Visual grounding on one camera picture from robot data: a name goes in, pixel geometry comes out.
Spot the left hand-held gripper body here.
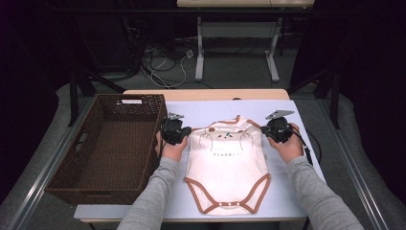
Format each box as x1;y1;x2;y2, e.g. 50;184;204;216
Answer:
160;112;188;146

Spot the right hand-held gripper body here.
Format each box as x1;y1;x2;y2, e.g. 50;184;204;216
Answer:
265;109;295;144

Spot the cream baby bodysuit brown trim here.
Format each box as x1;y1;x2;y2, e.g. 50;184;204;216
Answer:
184;114;272;216

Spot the brown wicker basket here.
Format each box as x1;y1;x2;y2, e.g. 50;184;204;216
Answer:
45;93;169;205

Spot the person's left hand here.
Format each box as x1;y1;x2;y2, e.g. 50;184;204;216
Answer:
155;131;190;162

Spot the person's right hand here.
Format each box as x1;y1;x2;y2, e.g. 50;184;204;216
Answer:
267;124;305;164

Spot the pale lavender table mat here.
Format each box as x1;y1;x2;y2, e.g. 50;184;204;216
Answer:
74;99;327;220

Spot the light wooden table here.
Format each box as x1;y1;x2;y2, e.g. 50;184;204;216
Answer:
79;88;327;223

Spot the white-legged desk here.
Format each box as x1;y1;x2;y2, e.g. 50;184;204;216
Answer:
176;0;315;83

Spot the dark curtain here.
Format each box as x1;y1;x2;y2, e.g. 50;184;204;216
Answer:
288;0;406;205
0;0;76;205

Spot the black horizontal bar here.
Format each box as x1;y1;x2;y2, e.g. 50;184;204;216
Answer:
52;8;355;16

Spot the left hand-held gripper black cable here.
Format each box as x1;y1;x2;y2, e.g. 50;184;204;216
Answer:
157;140;167;168

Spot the hand-held gripper black cable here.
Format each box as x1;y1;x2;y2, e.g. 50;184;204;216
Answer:
157;140;167;168
277;125;314;230

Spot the right hand-held gripper black cable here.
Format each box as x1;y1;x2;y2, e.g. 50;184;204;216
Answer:
277;125;314;230

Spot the thin black cable loop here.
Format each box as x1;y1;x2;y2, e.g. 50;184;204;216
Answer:
305;129;323;165

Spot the white floor cable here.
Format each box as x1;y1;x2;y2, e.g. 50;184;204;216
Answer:
149;52;192;89

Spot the black floor cable bundle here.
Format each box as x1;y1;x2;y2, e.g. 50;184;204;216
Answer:
121;17;180;82

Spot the aluminium floor rail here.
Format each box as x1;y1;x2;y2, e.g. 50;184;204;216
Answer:
319;99;390;230
6;95;97;230

